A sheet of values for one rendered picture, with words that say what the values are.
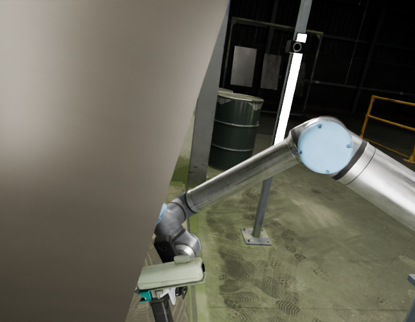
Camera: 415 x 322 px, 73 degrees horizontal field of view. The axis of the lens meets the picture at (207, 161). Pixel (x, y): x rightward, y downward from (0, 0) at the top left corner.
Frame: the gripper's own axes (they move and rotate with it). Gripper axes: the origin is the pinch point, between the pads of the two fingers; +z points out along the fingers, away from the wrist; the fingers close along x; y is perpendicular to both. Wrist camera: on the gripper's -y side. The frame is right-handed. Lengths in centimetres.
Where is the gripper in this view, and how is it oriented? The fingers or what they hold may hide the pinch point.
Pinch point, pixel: (154, 291)
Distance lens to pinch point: 71.6
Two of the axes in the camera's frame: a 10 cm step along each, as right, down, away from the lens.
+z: -1.4, 0.4, -9.9
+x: -9.7, 2.1, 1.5
